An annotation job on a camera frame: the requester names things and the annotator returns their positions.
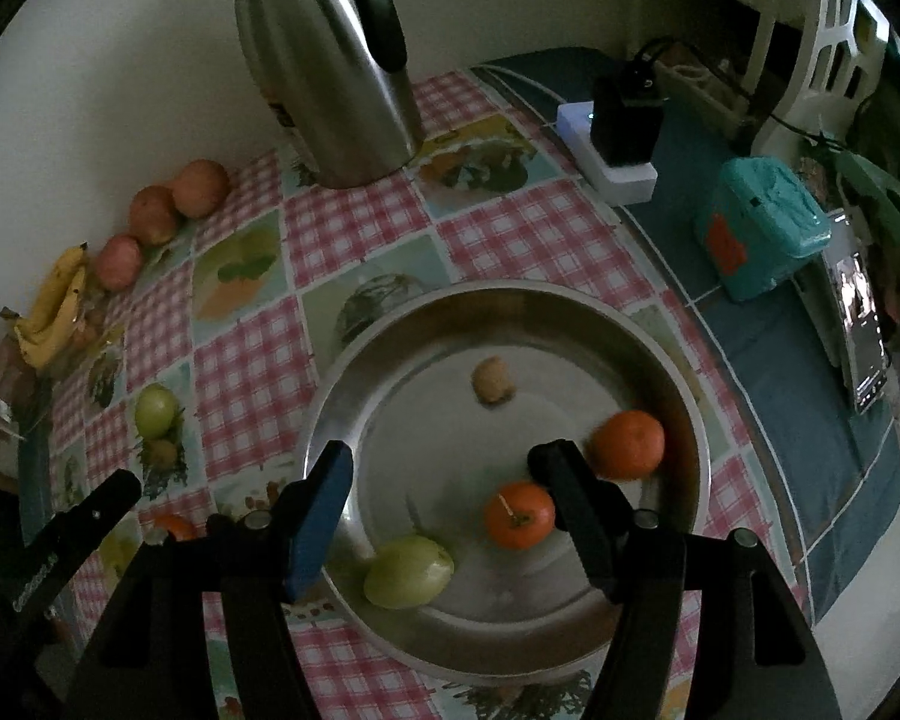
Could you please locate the orange tangerine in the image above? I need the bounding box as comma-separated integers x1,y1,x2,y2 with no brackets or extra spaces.
154,514,198,541
484,481,556,551
589,410,667,481

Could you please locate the lower yellow banana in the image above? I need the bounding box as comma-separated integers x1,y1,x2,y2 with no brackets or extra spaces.
0,263,89,374

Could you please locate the yellow banana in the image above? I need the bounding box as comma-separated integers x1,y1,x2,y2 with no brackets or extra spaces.
0,263,89,374
14,242,87,341

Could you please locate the checkered fruit-print tablecloth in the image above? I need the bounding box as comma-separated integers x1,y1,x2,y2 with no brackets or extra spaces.
41,49,900,718

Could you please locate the smartphone with lit screen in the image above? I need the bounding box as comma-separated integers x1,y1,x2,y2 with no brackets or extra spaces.
821,210,889,415

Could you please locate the upper yellow banana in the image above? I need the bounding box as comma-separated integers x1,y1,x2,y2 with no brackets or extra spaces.
14,242,87,341

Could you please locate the left red apple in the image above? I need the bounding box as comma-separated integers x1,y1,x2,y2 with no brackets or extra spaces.
94,234,144,293

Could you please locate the red apple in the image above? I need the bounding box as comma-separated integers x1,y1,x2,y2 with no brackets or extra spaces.
167,160,230,220
94,234,144,293
128,185,180,247

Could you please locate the stainless steel round plate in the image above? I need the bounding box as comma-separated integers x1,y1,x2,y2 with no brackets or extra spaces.
297,281,710,686

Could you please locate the middle red apple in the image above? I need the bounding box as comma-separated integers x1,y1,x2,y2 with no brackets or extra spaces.
128,185,180,247

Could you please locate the teal tissue pack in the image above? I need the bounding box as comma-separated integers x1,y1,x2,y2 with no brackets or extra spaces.
696,156,832,302

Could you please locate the right red apple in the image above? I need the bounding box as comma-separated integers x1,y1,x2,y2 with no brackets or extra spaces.
167,160,230,220

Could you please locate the white power strip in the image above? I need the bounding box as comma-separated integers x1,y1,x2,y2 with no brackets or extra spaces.
554,99,660,208

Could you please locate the black power adapter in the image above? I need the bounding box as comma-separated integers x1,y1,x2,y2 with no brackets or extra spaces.
590,60,667,167

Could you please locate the white plastic chair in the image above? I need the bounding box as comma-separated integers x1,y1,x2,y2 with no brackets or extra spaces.
751,0,891,164

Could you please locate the stainless steel thermos jug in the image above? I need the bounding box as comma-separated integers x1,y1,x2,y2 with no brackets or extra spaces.
235,0,424,188

